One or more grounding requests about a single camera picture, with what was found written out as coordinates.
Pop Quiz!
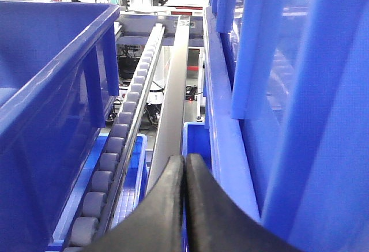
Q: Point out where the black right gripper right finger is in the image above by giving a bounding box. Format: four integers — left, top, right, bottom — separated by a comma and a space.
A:
185, 153, 297, 251

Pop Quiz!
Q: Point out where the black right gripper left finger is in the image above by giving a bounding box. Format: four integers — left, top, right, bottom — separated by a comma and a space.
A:
83, 155, 184, 251

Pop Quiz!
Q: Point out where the lower blue bin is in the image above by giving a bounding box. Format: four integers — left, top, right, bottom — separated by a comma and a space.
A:
47, 121, 211, 251

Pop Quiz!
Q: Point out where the blue bin with red items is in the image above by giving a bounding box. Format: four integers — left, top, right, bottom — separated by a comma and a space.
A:
204, 0, 368, 251

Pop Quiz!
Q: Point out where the empty blue bin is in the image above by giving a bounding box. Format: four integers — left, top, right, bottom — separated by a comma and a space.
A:
1, 0, 120, 251

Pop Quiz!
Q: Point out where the roller conveyor track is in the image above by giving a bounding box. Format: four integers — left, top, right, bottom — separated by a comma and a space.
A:
64, 23, 165, 251

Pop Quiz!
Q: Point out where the stainless steel rack frame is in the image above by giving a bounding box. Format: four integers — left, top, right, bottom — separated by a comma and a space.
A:
146, 16, 190, 193

